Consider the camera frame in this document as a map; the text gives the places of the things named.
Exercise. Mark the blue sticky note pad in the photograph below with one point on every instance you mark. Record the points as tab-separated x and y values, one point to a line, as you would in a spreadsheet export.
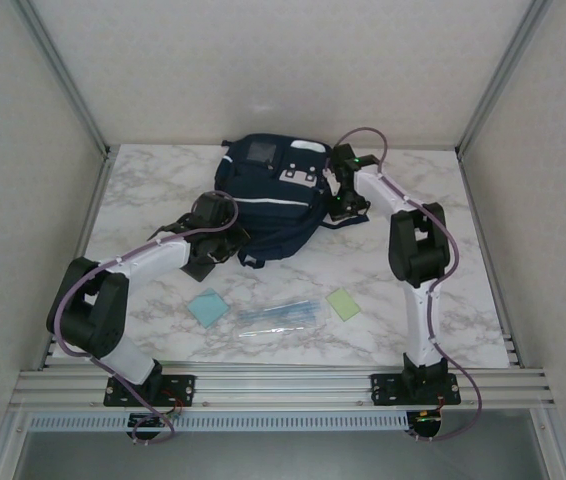
208	307

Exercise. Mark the navy blue backpack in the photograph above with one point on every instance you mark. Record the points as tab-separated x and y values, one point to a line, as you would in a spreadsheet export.
273	210

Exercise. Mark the clear pack of blue pens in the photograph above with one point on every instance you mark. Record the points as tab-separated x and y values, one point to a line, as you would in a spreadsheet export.
283	312

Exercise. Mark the green sticky note pad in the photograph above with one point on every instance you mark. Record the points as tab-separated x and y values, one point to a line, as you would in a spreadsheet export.
343	303

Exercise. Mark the clear plastic sleeve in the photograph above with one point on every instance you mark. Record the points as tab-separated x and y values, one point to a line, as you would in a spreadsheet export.
273	331

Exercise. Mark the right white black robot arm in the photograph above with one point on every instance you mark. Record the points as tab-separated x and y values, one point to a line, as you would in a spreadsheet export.
418	240

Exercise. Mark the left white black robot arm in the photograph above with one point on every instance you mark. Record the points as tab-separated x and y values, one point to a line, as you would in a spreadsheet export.
153	260

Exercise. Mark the aluminium side rail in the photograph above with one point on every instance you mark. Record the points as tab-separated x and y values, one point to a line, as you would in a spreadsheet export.
94	205
468	180

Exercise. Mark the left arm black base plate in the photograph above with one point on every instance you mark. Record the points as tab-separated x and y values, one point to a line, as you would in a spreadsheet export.
183	387

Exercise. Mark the aluminium mounting rail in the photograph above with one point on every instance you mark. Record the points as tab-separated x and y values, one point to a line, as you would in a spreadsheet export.
283	387

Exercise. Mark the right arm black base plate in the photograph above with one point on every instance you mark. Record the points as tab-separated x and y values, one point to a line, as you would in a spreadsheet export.
383	390

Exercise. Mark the aluminium frame post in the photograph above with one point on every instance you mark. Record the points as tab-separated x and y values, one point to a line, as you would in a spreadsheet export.
63	80
503	75

